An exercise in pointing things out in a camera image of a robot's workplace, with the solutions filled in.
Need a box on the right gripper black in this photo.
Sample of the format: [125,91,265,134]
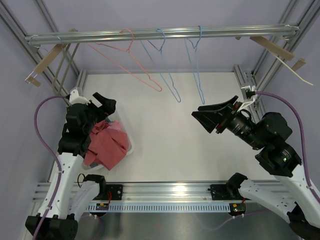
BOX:
[191,95,265,150]

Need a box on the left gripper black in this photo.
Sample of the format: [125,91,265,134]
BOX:
[83,93,116,135]

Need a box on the light pink t-shirt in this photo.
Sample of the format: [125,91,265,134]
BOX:
[82,119,125,168]

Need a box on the dark pink t-shirt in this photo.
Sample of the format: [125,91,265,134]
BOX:
[84,120,130,171]

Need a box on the pink wire hanger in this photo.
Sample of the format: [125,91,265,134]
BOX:
[86,28,163,92]

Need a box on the light blue wire hanger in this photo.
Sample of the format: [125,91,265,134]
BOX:
[139,28,182,103]

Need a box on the blue-grey t-shirt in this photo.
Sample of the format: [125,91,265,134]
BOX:
[90,162,99,169]

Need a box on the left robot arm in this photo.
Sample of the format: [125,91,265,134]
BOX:
[25,89,116,240]

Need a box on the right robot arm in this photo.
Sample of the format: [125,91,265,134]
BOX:
[191,96,320,240]

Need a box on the left beige clip hanger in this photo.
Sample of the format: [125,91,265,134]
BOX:
[24,35,80,96]

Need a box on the beige clip hanger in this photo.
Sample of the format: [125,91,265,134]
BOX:
[233,36,314,87]
[24,35,80,96]

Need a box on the right beige clip hanger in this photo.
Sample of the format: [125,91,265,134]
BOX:
[233,36,314,87]

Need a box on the white plastic basket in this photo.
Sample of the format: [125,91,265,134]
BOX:
[82,110,134,172]

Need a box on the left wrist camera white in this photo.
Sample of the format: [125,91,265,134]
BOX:
[68,87,90,105]

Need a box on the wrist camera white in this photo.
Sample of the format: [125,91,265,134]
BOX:
[239,85,257,110]
[68,87,90,105]

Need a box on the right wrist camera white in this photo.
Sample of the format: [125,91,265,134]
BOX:
[239,85,257,110]

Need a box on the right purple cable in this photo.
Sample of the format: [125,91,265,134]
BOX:
[202,91,320,231]

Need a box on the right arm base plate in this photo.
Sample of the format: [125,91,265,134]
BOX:
[207,183,251,201]

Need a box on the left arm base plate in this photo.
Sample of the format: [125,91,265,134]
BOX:
[94,184,124,201]

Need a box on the aluminium front frame rail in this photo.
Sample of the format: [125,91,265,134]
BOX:
[32,181,292,203]

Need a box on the white slotted cable duct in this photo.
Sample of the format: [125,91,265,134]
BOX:
[85,202,231,213]

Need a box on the aluminium hanging rail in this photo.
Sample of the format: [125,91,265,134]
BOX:
[24,23,300,46]

